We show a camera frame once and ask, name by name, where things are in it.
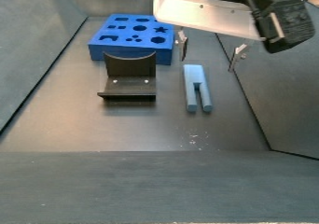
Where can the light blue square-circle object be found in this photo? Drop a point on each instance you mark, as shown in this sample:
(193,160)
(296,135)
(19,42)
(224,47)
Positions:
(197,88)

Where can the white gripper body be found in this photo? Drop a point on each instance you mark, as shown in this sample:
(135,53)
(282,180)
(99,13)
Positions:
(226,17)

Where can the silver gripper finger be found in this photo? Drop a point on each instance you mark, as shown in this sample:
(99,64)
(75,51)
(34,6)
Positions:
(182,42)
(238,53)

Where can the blue shape-sorting fixture block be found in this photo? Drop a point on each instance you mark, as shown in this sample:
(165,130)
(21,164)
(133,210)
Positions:
(131,36)

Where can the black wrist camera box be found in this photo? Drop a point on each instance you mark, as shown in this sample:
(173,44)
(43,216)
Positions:
(282,22)

